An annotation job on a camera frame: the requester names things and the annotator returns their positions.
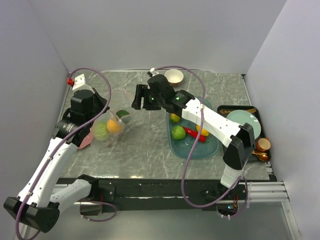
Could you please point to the yellow green mango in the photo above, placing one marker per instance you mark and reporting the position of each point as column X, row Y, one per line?
column 174, row 118

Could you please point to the beige ceramic bowl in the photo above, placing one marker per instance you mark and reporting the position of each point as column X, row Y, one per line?
column 174, row 77

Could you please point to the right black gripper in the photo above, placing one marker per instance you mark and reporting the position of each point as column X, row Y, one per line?
column 141, row 91

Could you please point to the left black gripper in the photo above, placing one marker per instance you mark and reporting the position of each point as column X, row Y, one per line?
column 102, row 100

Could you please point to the clear zip top bag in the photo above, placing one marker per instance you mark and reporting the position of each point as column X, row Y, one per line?
column 105, row 117

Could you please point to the red chili pepper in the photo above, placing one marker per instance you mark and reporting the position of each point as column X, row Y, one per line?
column 194, row 134

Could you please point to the pink plate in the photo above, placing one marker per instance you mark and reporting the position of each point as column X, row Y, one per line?
column 86, row 141

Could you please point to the light green plate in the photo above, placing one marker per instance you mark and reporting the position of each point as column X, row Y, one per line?
column 241, row 117

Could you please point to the wooden chopsticks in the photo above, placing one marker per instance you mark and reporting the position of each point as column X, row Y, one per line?
column 252, row 110

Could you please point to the yellow lemon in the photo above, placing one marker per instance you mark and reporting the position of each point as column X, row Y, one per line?
column 202, row 131

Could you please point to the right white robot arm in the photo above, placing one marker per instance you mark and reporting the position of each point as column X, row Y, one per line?
column 238, row 139

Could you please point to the dark green avocado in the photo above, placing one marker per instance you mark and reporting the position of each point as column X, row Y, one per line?
column 124, row 116

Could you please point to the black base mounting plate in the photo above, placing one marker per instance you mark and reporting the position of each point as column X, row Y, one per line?
column 138, row 194

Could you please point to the small green lettuce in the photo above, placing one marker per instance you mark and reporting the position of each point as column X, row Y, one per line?
column 178, row 133

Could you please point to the pale green cabbage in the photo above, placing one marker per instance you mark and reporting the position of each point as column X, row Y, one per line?
column 100, row 131

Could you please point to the orange fruit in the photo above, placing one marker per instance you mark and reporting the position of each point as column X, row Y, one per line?
column 114, row 127

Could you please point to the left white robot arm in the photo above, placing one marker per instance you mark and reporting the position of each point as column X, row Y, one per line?
column 36, row 205

